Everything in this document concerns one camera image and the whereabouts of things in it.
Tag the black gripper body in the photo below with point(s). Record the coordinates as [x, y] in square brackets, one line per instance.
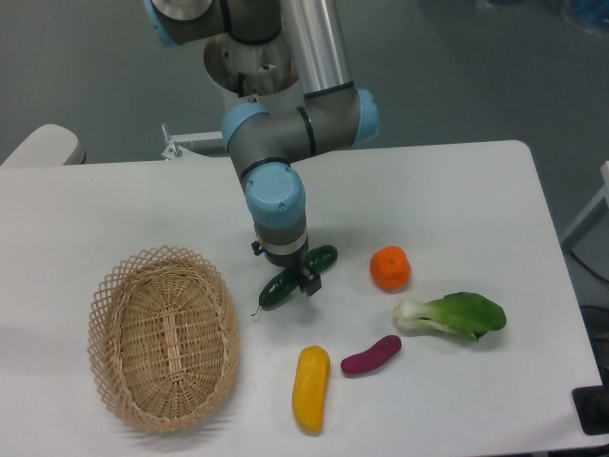
[282, 257]

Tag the green cucumber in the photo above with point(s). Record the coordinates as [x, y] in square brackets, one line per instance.
[276, 291]

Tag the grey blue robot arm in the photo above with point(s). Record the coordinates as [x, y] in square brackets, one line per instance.
[263, 146]

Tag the orange tangerine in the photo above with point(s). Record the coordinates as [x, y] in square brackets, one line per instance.
[390, 268]

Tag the yellow squash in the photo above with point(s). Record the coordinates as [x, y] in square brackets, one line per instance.
[309, 389]

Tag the purple sweet potato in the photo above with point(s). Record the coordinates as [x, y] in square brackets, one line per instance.
[373, 358]

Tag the woven wicker basket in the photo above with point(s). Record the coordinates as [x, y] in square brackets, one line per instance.
[163, 341]

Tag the green bok choy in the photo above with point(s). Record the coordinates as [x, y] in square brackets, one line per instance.
[466, 315]

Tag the white chair armrest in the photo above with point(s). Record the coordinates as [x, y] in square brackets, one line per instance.
[48, 146]

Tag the black device at table edge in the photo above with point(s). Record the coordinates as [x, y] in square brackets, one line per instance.
[592, 408]

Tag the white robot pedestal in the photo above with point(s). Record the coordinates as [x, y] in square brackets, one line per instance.
[262, 73]

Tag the white frame at right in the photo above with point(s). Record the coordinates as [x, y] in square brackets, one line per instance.
[590, 215]

